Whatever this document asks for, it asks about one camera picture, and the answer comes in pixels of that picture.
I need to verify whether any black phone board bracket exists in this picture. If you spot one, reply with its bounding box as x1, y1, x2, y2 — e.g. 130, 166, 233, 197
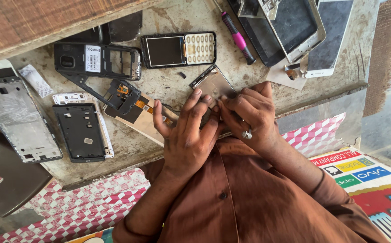
103, 79, 141, 115

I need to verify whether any silver framed phone screen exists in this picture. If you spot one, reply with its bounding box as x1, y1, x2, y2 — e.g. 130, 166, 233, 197
258, 0, 327, 64

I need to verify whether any white phone with grey display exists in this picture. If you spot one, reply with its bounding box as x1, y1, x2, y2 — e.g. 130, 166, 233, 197
300, 0, 355, 79

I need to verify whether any dark glass phone panel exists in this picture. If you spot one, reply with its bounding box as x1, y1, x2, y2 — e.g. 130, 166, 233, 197
107, 10, 143, 44

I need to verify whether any black phone body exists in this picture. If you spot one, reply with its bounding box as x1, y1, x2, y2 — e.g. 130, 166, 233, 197
61, 25, 103, 44

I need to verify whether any brown burlap cloth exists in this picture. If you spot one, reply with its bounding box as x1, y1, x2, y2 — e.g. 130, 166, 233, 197
362, 0, 391, 117

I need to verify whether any dark grey tablet back cover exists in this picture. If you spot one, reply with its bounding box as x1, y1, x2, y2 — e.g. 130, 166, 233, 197
0, 130, 54, 217

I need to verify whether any white phone housing black inside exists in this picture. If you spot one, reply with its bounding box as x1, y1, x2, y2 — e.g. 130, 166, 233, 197
52, 92, 115, 163

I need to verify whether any person's right hand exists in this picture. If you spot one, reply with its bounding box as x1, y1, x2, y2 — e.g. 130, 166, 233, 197
217, 81, 282, 151

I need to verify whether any black keypad phone front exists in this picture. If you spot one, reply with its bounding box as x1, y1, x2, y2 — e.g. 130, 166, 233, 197
140, 31, 217, 69

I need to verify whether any person's brown shirt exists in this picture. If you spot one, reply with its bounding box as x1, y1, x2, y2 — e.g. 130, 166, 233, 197
113, 135, 390, 243

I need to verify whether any pink white checkered sheet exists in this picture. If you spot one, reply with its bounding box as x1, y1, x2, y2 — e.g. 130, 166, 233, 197
0, 112, 347, 243

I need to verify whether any small metal-backed display module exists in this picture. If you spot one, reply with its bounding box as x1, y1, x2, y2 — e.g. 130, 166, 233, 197
189, 64, 237, 109

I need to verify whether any white paper sheet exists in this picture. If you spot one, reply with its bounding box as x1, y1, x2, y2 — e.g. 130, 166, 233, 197
266, 58, 307, 90

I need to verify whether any black phone frame white label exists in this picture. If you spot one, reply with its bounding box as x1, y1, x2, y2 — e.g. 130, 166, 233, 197
54, 42, 143, 108

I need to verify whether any person's left hand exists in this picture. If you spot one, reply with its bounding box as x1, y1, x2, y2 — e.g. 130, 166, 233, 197
153, 88, 224, 176

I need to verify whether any white paper slip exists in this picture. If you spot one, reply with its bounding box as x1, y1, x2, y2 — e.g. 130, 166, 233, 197
18, 64, 54, 98

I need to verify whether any pink black screwdriver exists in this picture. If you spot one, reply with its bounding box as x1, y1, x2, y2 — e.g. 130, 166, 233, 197
204, 0, 257, 65

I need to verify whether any display panel with orange flex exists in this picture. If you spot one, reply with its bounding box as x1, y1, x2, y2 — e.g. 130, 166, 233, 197
103, 93, 181, 147

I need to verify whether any wooden plank shelf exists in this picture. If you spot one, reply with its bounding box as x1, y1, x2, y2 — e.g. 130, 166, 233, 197
0, 0, 162, 67

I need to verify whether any black tablet screen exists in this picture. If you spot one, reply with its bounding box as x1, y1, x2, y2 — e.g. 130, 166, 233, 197
227, 0, 288, 67

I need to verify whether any colourful printed banner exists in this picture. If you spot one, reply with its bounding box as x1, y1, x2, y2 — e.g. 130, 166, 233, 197
308, 147, 391, 243

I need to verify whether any silver metal phone part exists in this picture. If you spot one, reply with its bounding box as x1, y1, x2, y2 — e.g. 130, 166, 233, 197
238, 0, 281, 20

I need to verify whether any silver metal phone mid frame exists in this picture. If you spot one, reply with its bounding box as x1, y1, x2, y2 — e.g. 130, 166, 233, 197
0, 76, 63, 163

